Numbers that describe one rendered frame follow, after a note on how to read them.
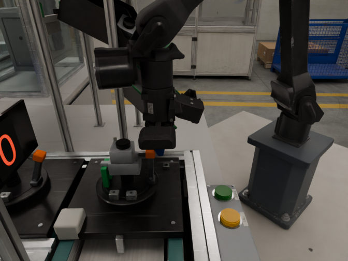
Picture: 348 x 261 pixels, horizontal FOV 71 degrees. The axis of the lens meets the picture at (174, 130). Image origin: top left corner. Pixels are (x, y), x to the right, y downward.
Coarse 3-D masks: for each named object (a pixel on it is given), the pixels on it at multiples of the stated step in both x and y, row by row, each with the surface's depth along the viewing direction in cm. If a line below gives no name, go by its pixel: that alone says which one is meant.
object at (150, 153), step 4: (148, 152) 50; (152, 152) 50; (140, 156) 51; (144, 156) 51; (148, 156) 51; (152, 156) 51; (148, 160) 51; (152, 160) 51; (148, 164) 52; (152, 164) 52; (148, 168) 52; (152, 168) 52; (148, 172) 53; (152, 172) 53; (148, 176) 54; (152, 176) 54
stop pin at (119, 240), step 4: (116, 236) 45; (120, 236) 45; (116, 240) 45; (120, 240) 45; (116, 244) 45; (120, 244) 45; (124, 244) 46; (120, 248) 46; (124, 248) 46; (120, 252) 46; (124, 252) 46
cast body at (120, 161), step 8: (112, 144) 51; (120, 144) 49; (128, 144) 49; (112, 152) 48; (120, 152) 49; (128, 152) 49; (136, 152) 54; (112, 160) 49; (120, 160) 49; (128, 160) 49; (136, 160) 51; (112, 168) 50; (120, 168) 50; (128, 168) 50; (136, 168) 50
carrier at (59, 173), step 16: (48, 160) 65; (64, 160) 65; (80, 160) 65; (16, 176) 53; (48, 176) 57; (64, 176) 60; (0, 192) 52; (16, 192) 52; (32, 192) 52; (48, 192) 55; (64, 192) 55; (16, 208) 50; (32, 208) 51; (48, 208) 51; (64, 208) 53; (16, 224) 47; (32, 224) 47; (48, 224) 47
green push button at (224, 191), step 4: (216, 188) 55; (220, 188) 55; (224, 188) 55; (228, 188) 55; (216, 192) 54; (220, 192) 54; (224, 192) 54; (228, 192) 54; (232, 192) 55; (216, 196) 54; (220, 196) 54; (224, 196) 53; (228, 196) 54
